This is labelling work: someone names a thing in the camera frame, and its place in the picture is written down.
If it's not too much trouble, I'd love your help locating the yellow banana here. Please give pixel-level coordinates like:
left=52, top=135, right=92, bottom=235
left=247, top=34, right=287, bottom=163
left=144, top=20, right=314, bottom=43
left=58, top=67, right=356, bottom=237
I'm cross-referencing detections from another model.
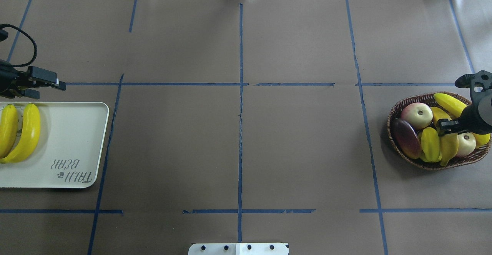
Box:
left=1, top=103, right=42, bottom=164
left=434, top=93, right=490, bottom=148
left=0, top=104, right=19, bottom=158

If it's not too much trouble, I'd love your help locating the red yellow peach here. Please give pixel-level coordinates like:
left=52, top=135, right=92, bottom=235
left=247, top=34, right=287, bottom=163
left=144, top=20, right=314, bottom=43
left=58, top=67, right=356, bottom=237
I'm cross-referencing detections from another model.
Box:
left=400, top=102, right=433, bottom=130

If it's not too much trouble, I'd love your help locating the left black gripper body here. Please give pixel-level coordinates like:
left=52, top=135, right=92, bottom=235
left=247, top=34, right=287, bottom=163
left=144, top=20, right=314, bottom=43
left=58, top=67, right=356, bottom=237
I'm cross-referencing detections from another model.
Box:
left=0, top=59, right=29, bottom=98

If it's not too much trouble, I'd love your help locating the white bear tray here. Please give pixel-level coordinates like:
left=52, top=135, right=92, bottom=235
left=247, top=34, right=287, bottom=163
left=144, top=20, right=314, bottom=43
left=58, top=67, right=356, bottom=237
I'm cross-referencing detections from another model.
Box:
left=0, top=102, right=110, bottom=188

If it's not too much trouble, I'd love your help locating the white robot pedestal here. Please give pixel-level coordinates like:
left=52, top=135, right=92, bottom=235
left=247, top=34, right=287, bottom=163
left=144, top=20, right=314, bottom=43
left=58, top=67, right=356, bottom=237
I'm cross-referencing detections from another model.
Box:
left=188, top=242, right=290, bottom=255

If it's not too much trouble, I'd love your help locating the yellow starfruit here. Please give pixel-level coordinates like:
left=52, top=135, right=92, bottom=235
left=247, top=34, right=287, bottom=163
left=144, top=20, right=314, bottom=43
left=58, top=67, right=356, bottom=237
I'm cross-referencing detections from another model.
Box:
left=418, top=127, right=442, bottom=163

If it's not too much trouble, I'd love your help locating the dark red mango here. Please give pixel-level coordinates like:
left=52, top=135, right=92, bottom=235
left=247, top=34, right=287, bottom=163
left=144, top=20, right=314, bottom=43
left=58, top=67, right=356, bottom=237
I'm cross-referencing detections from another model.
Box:
left=390, top=118, right=422, bottom=159

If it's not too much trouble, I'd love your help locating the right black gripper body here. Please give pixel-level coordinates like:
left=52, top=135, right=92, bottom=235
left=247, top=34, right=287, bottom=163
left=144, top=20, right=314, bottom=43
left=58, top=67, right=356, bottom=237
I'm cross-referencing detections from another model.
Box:
left=454, top=104, right=481, bottom=134

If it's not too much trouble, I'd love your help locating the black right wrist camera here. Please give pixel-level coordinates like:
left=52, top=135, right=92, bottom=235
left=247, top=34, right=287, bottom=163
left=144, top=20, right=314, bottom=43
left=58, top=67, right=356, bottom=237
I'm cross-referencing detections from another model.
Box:
left=454, top=70, right=492, bottom=105

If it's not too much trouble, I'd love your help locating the brown wicker basket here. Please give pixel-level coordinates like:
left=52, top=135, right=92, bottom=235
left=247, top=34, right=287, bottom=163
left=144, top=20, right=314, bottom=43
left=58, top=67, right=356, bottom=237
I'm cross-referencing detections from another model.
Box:
left=386, top=92, right=491, bottom=171

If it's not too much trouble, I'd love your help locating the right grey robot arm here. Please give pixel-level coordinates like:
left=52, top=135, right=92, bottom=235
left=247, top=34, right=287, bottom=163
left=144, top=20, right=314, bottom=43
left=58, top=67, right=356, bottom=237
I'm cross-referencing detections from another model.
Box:
left=434, top=91, right=492, bottom=136

